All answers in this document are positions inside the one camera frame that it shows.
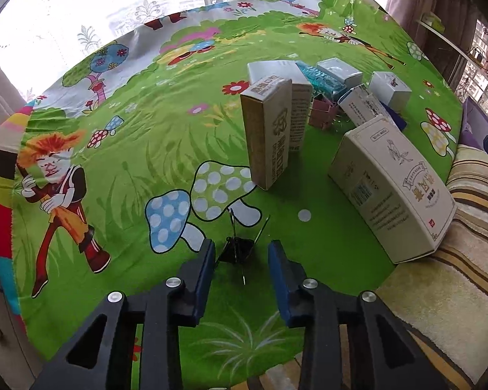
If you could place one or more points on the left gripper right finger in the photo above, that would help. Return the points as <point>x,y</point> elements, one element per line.
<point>382,354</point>

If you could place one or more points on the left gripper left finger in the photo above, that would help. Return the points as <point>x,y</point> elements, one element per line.
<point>100,353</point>

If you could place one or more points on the dark blue small box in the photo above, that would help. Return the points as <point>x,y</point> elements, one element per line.
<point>397,118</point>

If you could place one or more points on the beige herbal medicine box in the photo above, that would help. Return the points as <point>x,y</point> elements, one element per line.
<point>399,195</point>

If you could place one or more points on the white saxophone print box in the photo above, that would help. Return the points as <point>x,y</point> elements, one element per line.
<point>390,90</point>

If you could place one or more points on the white blue-logo medicine box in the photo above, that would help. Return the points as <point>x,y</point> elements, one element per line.
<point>361,106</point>

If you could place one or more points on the small white cube box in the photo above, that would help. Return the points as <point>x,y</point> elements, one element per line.
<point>343,72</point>

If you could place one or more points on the black binder clip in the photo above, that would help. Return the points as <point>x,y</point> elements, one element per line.
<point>237,250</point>

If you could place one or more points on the pink binder clip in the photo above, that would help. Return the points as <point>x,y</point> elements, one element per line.
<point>323,112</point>

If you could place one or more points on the teal toothpaste box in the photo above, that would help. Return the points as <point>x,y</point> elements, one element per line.
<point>322,82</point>

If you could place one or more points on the beige tall narrow box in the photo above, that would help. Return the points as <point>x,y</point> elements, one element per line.
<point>266,112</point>

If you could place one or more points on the striped towel cushion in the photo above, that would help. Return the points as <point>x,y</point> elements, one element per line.
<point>443,299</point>

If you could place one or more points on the cream bedside cabinet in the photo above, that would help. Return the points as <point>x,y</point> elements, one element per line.
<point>19,362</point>

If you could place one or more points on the green tissue pack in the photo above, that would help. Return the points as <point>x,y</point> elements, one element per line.
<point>433,21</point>

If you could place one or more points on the cartoon green tablecloth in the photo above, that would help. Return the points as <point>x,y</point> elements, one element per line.
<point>139,150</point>

